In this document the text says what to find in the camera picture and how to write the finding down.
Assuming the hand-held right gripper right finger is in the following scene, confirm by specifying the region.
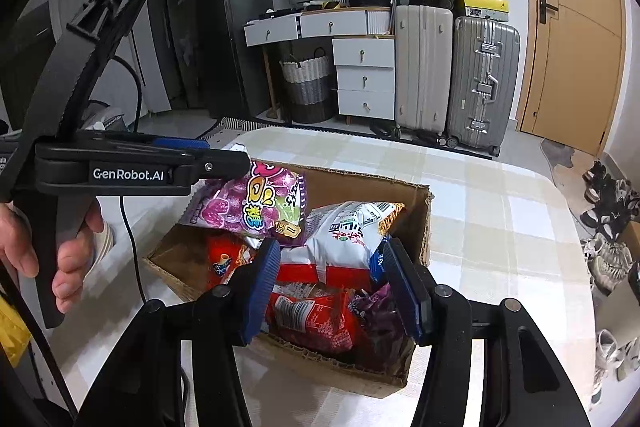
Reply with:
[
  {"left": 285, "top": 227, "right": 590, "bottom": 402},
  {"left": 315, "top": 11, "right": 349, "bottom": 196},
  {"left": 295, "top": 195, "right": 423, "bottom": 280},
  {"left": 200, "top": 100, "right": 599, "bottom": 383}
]
[{"left": 382, "top": 238, "right": 591, "bottom": 427}]

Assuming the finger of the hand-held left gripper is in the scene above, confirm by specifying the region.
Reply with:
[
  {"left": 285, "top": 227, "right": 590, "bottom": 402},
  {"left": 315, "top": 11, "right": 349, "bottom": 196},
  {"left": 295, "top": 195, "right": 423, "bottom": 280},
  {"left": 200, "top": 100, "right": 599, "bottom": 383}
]
[
  {"left": 172, "top": 152, "right": 252, "bottom": 194},
  {"left": 150, "top": 138, "right": 211, "bottom": 156}
]

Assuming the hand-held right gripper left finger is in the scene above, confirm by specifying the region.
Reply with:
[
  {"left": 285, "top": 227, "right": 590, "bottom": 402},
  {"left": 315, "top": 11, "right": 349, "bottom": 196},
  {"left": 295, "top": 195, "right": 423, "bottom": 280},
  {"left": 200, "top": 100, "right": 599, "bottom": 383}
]
[{"left": 75, "top": 238, "right": 282, "bottom": 427}]

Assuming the blue cookie packet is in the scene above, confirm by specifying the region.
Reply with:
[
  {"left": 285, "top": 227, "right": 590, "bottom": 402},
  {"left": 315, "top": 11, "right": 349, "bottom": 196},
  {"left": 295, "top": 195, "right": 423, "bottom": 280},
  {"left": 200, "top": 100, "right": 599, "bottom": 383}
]
[{"left": 369, "top": 247, "right": 397, "bottom": 284}]

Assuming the large purple grape gummy packet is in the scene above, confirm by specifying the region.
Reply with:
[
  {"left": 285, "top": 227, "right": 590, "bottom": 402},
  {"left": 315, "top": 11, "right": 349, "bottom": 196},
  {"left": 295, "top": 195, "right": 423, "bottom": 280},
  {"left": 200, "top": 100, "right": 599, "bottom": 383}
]
[{"left": 179, "top": 159, "right": 307, "bottom": 253}]

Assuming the red chip packet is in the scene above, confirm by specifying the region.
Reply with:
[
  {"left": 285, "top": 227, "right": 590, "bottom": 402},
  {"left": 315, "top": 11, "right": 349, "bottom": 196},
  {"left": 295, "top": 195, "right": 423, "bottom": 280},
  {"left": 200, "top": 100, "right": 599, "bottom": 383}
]
[{"left": 206, "top": 234, "right": 262, "bottom": 289}]

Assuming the red white-labelled snack packet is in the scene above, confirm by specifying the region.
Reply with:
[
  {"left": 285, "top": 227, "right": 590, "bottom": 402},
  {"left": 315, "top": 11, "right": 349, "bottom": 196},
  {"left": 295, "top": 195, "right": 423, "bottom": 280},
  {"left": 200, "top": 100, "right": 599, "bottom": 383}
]
[{"left": 266, "top": 281, "right": 372, "bottom": 356}]

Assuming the brown cardboard box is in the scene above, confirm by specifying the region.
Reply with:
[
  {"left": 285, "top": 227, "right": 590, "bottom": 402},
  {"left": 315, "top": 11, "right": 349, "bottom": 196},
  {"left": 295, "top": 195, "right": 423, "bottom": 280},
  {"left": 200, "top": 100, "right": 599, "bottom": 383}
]
[{"left": 142, "top": 157, "right": 433, "bottom": 400}]

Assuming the white orange noodle snack packet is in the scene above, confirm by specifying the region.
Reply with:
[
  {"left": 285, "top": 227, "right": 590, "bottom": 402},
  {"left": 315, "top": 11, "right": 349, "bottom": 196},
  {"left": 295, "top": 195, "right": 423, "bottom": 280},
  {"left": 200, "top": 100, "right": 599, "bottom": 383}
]
[{"left": 280, "top": 201, "right": 406, "bottom": 284}]

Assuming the person's left hand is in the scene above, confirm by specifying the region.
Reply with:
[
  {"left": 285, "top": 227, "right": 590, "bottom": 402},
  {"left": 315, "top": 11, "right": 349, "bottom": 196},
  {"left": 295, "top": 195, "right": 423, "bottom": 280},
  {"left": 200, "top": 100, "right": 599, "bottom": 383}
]
[{"left": 0, "top": 202, "right": 106, "bottom": 314}]

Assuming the striped floor mat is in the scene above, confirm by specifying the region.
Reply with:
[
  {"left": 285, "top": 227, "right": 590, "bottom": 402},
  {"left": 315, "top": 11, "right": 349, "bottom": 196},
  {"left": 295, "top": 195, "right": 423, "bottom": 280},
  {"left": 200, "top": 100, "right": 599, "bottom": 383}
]
[{"left": 207, "top": 117, "right": 302, "bottom": 142}]

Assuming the white wardrobe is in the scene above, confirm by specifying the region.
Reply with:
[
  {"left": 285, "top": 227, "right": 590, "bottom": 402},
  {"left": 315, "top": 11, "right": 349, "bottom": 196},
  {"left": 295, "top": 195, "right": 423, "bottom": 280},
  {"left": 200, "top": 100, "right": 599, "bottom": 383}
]
[{"left": 112, "top": 0, "right": 174, "bottom": 114}]

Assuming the dark tall cabinet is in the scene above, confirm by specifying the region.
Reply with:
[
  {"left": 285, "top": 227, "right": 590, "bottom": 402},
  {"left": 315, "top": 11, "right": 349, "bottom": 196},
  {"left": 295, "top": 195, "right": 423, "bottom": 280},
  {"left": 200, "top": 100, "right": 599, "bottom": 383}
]
[{"left": 142, "top": 0, "right": 201, "bottom": 108}]

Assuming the woven laundry basket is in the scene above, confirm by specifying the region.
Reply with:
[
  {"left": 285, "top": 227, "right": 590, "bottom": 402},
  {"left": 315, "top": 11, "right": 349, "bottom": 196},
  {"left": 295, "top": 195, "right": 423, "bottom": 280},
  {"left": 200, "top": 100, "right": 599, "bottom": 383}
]
[{"left": 279, "top": 47, "right": 337, "bottom": 124}]

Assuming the black fridge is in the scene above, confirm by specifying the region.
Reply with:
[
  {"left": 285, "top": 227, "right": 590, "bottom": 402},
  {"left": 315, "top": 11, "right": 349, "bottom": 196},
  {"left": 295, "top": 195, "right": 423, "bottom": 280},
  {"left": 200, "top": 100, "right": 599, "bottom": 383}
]
[{"left": 182, "top": 0, "right": 273, "bottom": 120}]

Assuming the white drawer desk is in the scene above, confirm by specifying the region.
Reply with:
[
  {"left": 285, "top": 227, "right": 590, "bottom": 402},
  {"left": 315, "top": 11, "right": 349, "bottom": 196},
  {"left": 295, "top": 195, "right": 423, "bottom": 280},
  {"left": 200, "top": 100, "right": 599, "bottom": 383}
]
[{"left": 244, "top": 7, "right": 396, "bottom": 126}]

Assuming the grey floor rug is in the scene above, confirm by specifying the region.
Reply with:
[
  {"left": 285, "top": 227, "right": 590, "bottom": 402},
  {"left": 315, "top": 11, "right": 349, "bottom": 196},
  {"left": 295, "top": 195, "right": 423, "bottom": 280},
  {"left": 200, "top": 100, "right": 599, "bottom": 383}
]
[{"left": 540, "top": 137, "right": 601, "bottom": 198}]

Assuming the pile of sneakers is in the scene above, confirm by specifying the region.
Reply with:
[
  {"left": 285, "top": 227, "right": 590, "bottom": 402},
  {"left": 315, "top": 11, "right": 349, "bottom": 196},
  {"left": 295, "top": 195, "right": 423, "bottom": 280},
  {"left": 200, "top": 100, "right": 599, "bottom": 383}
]
[{"left": 580, "top": 159, "right": 640, "bottom": 398}]

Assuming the beige suitcase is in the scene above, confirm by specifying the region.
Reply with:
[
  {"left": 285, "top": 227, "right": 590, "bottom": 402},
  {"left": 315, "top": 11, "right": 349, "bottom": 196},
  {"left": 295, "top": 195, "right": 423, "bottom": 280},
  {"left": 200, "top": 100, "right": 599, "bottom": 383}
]
[{"left": 394, "top": 4, "right": 453, "bottom": 138}]

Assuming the silver suitcase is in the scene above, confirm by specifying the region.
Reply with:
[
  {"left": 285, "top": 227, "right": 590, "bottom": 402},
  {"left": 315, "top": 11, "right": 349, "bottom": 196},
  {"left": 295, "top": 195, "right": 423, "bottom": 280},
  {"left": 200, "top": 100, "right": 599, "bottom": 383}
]
[{"left": 446, "top": 16, "right": 521, "bottom": 158}]

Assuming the wooden door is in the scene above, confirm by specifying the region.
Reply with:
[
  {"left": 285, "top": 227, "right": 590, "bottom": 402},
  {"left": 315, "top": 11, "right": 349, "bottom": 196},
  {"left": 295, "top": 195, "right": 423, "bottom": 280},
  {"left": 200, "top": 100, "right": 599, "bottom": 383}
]
[{"left": 515, "top": 0, "right": 627, "bottom": 158}]

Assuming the black cable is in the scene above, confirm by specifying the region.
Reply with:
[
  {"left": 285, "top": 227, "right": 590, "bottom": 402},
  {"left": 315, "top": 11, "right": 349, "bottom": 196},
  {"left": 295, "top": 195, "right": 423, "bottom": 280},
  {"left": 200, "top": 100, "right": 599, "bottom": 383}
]
[{"left": 114, "top": 54, "right": 151, "bottom": 304}]

